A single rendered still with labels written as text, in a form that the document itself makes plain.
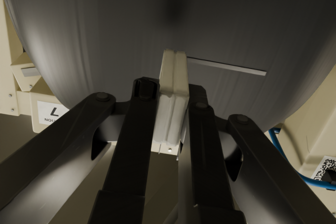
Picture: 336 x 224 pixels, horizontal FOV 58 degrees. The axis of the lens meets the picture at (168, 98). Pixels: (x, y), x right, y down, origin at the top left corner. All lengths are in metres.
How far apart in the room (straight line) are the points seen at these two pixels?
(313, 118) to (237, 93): 0.36
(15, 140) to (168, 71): 3.63
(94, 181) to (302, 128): 2.80
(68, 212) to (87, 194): 0.25
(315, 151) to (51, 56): 0.47
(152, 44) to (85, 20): 0.05
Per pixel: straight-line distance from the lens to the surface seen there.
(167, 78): 0.16
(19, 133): 3.85
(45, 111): 0.91
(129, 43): 0.23
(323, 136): 0.58
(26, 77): 1.05
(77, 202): 3.12
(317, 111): 0.59
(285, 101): 0.27
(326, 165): 0.63
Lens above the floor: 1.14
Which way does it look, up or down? 34 degrees up
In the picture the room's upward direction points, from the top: 169 degrees counter-clockwise
